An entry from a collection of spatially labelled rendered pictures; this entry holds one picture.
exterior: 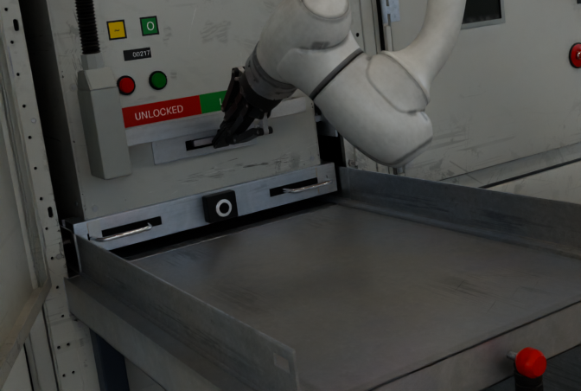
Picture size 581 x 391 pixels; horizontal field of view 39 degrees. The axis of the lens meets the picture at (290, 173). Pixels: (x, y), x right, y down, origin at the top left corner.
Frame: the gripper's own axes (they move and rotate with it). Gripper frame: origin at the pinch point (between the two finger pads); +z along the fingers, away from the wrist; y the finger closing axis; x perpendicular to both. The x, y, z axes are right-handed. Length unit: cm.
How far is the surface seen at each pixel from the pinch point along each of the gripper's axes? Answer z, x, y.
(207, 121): 1.4, -1.8, -3.9
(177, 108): 3.4, -5.4, -8.2
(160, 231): 13.0, -12.6, 10.5
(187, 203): 11.1, -6.7, 7.2
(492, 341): -47, -3, 49
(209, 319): -34, -29, 35
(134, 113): 3.3, -13.6, -8.6
